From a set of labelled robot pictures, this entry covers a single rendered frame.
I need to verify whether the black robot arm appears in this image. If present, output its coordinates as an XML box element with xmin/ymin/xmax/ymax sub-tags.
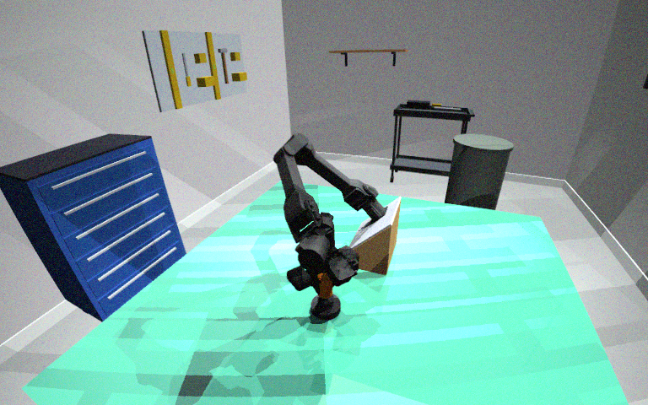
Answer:
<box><xmin>273</xmin><ymin>133</ymin><xmax>388</xmax><ymax>287</ymax></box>

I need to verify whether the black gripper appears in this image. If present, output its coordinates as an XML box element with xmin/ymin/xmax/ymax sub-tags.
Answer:
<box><xmin>287</xmin><ymin>245</ymin><xmax>359</xmax><ymax>295</ymax></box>

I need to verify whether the orange knob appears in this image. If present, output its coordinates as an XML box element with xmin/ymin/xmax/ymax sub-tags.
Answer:
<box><xmin>318</xmin><ymin>273</ymin><xmax>333</xmax><ymax>299</ymax></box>

